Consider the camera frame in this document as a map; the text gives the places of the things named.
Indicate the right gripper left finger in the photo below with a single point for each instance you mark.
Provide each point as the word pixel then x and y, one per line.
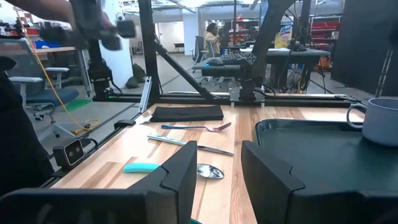
pixel 174 186

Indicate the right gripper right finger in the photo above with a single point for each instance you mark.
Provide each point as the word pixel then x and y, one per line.
pixel 267 193

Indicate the green plate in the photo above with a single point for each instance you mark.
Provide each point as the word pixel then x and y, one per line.
pixel 196 222

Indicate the black cloth napkin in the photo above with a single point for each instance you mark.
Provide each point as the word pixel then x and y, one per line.
pixel 186 113

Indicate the person's forearm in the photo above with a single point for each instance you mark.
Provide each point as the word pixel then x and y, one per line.
pixel 40 9

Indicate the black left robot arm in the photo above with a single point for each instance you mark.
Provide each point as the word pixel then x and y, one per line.
pixel 267 37

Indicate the dark green tray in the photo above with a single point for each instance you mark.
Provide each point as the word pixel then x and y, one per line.
pixel 326 155

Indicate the silver aluminium extrusion bar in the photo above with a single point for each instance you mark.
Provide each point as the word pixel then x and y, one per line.
pixel 145 93

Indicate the dark backpack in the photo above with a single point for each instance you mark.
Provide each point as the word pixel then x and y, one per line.
pixel 136 76

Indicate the green floor mat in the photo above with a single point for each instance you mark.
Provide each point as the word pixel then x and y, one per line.
pixel 76 105

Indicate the black computer mouse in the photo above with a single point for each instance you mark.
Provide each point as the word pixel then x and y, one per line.
pixel 214 62

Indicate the grey mug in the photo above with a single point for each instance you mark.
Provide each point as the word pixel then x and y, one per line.
pixel 382 121

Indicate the white pillar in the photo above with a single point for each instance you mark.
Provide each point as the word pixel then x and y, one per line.
pixel 119 62

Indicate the black keyboard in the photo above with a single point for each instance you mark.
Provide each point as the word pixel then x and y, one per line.
pixel 233 57

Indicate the black desk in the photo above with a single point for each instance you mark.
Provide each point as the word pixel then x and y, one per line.
pixel 295 56

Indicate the black office chair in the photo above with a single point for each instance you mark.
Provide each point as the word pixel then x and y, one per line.
pixel 199 46

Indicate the white blue office chair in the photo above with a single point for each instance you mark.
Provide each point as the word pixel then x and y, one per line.
pixel 53 96

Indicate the person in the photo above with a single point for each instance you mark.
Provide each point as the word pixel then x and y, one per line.
pixel 213 39
pixel 18 140

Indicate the yellow blue package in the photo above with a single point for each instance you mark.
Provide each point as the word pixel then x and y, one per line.
pixel 284 37

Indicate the storage shelf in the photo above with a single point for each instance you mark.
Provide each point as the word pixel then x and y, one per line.
pixel 245 32

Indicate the black partition panel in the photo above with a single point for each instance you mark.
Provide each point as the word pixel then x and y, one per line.
pixel 363 46

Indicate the shelf with red bins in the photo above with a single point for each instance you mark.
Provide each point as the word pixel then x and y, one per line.
pixel 325 26

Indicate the wooden workbench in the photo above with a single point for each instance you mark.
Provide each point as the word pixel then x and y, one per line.
pixel 56 49

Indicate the blue storage bin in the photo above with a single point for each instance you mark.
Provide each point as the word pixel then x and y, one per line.
pixel 46 44

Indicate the black table-level camera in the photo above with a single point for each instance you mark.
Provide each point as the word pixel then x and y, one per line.
pixel 73 152

